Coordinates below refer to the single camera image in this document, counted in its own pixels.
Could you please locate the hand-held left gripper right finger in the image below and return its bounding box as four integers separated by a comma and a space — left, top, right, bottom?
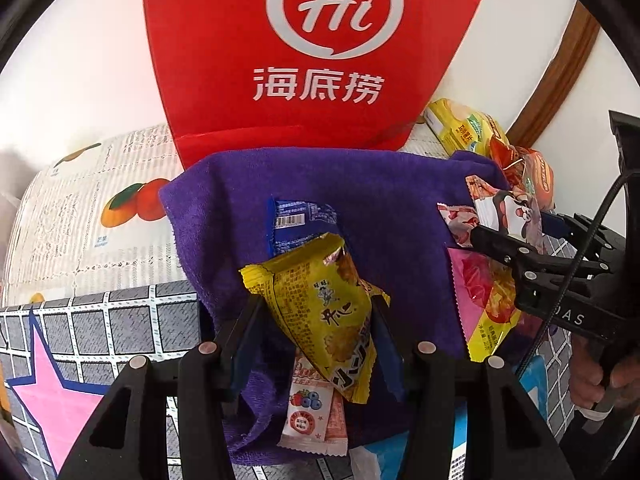
370, 295, 576, 480

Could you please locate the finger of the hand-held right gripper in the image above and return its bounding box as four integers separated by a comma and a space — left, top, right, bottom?
470, 225, 576, 286
542, 211, 626, 266

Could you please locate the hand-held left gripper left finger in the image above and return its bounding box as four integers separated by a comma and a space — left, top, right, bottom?
57, 292, 266, 480

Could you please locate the panda print snack packet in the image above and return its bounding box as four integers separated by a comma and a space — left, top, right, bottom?
465, 175, 546, 256

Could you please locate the pink and yellow chips packet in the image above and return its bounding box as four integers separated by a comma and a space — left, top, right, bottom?
446, 247, 538, 363

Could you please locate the yellow snack packet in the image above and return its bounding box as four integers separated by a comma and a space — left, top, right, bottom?
240, 232, 391, 405

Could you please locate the long white berry wafer packet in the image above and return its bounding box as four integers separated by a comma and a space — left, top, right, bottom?
277, 345, 351, 456

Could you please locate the dark blue snack packet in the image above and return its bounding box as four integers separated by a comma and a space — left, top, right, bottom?
265, 196, 346, 258

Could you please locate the purple towel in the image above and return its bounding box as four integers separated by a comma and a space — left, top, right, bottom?
159, 146, 511, 466

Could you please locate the person's right hand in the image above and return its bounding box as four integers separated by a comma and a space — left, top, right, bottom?
567, 335, 626, 417

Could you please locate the orange chips bag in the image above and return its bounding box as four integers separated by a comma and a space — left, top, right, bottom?
487, 137, 556, 211

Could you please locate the blue box white label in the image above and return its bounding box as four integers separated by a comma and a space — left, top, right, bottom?
350, 355, 551, 480

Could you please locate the grey checked tablecloth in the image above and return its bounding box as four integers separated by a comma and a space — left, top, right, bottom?
0, 240, 601, 480

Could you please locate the yellow chips bag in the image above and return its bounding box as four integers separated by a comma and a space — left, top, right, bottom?
425, 99, 508, 156

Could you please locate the pink paper star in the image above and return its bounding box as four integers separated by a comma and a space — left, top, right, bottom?
7, 310, 116, 478

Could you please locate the red paper bag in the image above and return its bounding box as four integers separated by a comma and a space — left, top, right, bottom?
141, 0, 501, 171

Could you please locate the black braided cable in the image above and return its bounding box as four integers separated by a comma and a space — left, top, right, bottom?
517, 170, 640, 376

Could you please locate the brown wooden door frame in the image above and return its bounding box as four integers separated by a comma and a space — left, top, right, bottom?
505, 0, 601, 151

